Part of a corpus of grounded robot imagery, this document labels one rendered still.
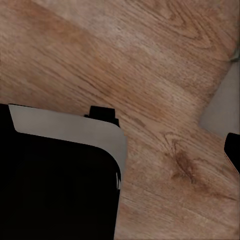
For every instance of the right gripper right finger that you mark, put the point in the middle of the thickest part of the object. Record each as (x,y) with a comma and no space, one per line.
(232,149)

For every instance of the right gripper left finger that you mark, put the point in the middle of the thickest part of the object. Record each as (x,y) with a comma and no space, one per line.
(12,149)

